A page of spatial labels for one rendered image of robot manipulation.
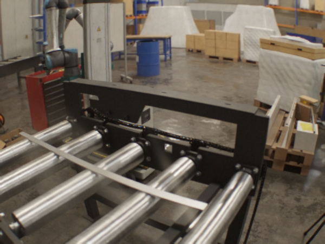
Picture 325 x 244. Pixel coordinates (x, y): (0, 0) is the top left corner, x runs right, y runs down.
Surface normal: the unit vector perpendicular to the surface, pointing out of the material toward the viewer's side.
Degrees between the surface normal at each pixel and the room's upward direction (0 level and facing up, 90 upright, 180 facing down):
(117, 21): 90
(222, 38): 90
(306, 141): 90
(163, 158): 90
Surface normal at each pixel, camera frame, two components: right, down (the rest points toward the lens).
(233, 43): -0.47, 0.33
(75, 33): 0.52, 0.30
